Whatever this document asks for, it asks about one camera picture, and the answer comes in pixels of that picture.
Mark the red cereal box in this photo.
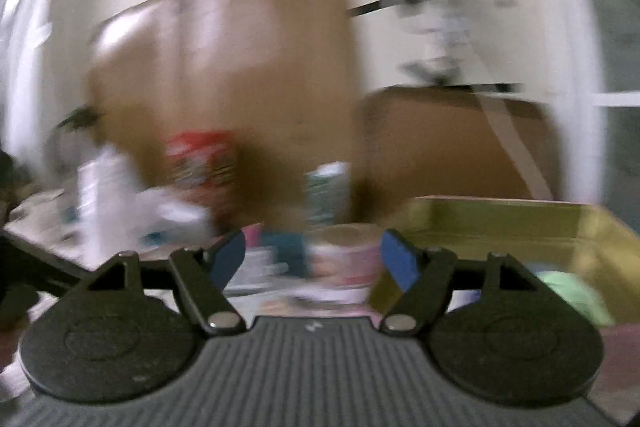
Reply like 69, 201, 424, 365
165, 132, 239, 219

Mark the pink tin box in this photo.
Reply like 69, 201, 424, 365
369, 196, 640, 329

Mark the dark blue object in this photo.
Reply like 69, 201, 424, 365
260, 232, 309, 279

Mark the clear plastic container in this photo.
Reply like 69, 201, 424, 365
137, 187, 217, 244

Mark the green silver carton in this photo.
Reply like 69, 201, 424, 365
305, 162, 352, 229

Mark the white window frame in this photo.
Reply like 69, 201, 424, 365
520, 0, 640, 208

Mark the round cookie container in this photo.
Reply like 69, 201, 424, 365
307, 229, 384, 291

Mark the pink soft object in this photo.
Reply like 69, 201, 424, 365
242, 223, 264, 249

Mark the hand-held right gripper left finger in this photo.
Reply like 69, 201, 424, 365
70, 229, 247, 336

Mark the large brown cardboard sheet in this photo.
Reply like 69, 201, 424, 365
87, 0, 362, 229

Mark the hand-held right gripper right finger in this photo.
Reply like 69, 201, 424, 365
380, 229, 547, 336

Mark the small brown board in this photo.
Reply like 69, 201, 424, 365
352, 84, 564, 229

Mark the white plastic bag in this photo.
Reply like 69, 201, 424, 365
77, 147, 147, 269

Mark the light green cloth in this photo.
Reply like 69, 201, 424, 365
537, 271, 614, 327

